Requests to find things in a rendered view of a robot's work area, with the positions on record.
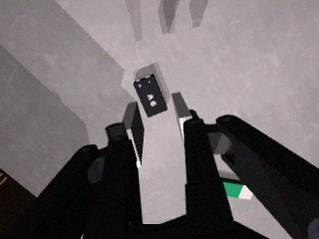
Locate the small brown chest of drawers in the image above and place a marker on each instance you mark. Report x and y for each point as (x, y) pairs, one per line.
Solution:
(4, 175)

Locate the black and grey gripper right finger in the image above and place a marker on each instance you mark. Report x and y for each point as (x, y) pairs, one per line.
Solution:
(286, 184)

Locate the black nine-volt battery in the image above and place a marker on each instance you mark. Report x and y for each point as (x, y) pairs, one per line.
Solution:
(150, 95)

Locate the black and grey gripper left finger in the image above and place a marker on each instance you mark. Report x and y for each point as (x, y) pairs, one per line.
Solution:
(61, 209)

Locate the green and white eraser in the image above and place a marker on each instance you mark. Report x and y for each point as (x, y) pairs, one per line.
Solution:
(236, 188)

